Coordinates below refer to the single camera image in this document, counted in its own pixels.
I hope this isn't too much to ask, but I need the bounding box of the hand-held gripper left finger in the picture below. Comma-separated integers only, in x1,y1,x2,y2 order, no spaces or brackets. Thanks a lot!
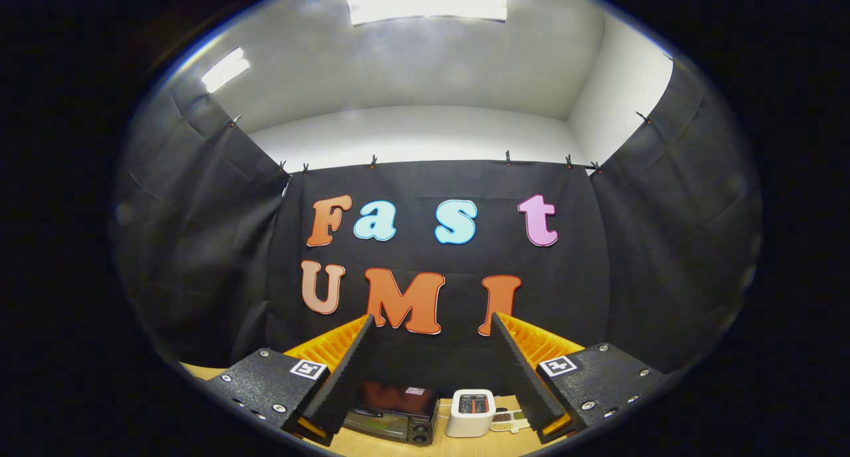
206,314,376,448

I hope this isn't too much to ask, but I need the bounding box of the black toaster oven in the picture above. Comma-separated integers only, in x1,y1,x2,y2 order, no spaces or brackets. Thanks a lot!
342,381,440,446

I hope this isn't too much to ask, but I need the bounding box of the small ceiling light panel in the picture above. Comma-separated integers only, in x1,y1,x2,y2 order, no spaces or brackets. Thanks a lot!
201,46,251,94

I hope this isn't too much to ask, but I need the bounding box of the row of black cloth clips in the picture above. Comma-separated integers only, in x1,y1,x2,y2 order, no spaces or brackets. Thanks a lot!
229,110,655,177

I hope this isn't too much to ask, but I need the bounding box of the white dish with grains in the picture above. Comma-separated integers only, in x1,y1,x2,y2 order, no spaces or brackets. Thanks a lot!
490,409,532,433

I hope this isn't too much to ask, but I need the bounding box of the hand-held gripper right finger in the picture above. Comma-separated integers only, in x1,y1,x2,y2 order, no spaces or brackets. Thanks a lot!
490,311,668,444

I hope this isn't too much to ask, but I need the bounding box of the white bread toaster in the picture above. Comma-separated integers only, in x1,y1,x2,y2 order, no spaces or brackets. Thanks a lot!
445,389,497,438

